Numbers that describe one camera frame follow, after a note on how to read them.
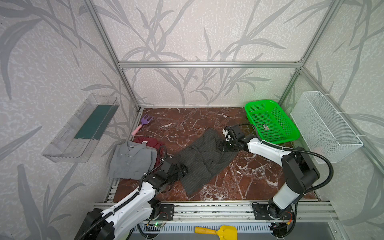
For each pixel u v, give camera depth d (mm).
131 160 867
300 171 461
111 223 418
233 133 734
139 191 527
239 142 689
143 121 1100
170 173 674
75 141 636
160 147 954
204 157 917
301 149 487
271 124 1103
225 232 673
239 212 753
